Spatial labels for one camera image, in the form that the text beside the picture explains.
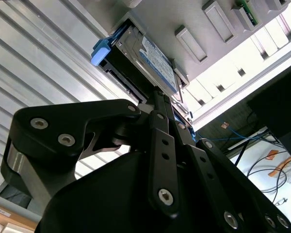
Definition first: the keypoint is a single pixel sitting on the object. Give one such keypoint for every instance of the hard disk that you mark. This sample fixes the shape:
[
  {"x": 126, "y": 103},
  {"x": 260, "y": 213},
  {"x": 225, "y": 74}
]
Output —
[{"x": 157, "y": 55}]

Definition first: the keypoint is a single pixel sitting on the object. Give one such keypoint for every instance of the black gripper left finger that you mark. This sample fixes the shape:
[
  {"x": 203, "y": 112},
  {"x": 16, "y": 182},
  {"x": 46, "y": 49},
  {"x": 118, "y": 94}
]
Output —
[{"x": 51, "y": 126}]

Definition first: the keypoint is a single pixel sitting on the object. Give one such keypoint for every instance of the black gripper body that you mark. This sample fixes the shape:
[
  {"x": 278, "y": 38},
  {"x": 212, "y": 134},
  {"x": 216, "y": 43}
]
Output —
[{"x": 99, "y": 206}]

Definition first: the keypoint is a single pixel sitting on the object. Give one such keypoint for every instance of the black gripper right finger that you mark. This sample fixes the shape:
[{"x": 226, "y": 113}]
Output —
[{"x": 232, "y": 189}]

